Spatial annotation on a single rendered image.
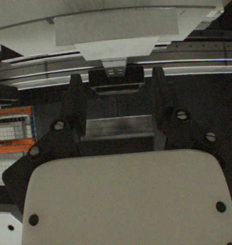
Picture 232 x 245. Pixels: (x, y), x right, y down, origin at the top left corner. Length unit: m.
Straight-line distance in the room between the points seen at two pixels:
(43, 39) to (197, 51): 0.40
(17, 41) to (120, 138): 0.14
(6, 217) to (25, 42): 0.19
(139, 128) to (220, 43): 0.38
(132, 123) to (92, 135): 0.05
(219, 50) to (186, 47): 0.09
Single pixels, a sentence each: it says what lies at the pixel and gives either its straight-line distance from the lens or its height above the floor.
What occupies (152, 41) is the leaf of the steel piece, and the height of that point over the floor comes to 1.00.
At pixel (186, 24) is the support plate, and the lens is 0.18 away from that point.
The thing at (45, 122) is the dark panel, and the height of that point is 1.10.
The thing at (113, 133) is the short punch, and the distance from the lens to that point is 0.23.
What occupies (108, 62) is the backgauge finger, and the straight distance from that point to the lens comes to 0.28.
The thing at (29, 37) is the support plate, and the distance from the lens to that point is 0.19.
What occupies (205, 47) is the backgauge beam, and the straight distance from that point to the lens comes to 0.53.
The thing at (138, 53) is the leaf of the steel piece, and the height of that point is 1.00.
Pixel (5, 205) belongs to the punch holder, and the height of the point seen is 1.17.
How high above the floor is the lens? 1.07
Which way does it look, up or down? 5 degrees up
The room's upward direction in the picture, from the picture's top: 175 degrees clockwise
